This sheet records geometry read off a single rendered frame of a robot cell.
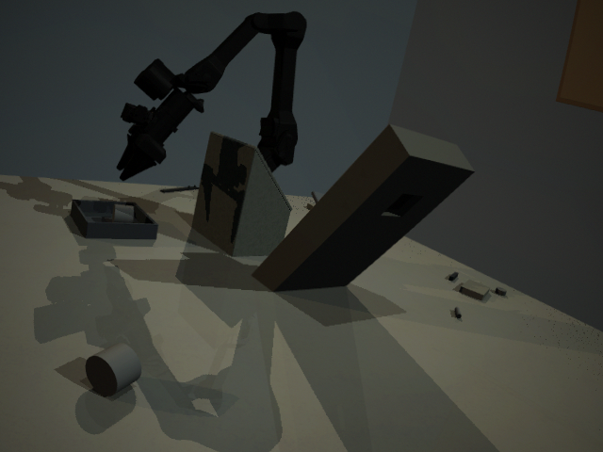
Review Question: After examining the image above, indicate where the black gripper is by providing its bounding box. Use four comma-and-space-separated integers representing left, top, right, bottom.
116, 106, 180, 181

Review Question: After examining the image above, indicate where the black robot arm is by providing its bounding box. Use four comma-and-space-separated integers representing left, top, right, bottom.
121, 11, 307, 172

